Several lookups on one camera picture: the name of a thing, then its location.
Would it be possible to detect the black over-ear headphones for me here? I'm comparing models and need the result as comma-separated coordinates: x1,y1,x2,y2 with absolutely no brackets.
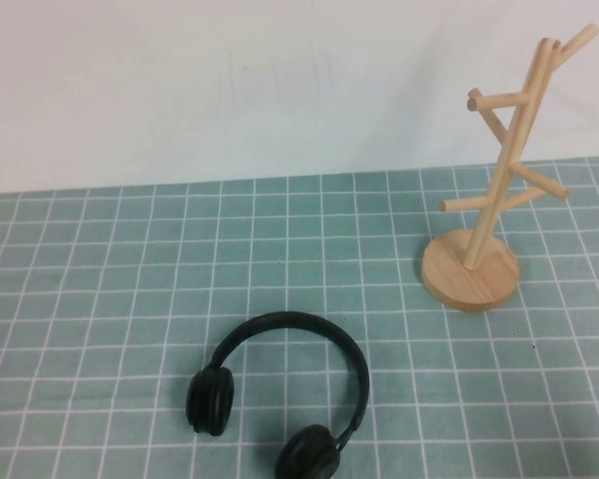
186,309,371,479

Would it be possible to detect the wooden tree headphone stand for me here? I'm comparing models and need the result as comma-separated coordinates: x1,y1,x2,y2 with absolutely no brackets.
421,23,599,313

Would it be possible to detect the teal grid-pattern tablecloth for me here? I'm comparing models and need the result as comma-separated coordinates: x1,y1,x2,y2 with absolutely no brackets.
0,157,599,479

